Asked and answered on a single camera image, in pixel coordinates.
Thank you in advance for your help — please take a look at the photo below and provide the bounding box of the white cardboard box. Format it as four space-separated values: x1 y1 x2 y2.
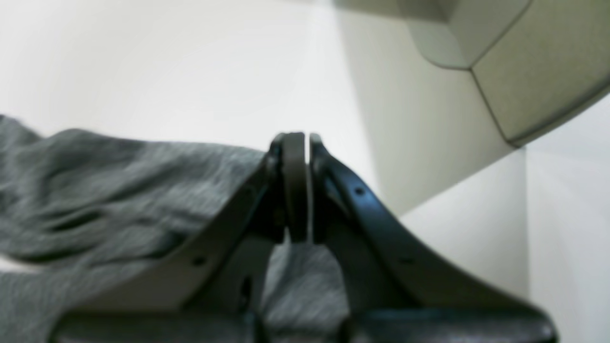
334 0 610 146

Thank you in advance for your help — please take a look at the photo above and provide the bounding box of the grey t-shirt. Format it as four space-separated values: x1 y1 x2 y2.
1 116 348 343

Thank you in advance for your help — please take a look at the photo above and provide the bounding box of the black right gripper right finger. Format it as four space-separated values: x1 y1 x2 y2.
310 134 558 343

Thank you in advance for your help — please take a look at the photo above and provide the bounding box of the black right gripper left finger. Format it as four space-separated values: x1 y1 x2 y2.
49 132 308 343

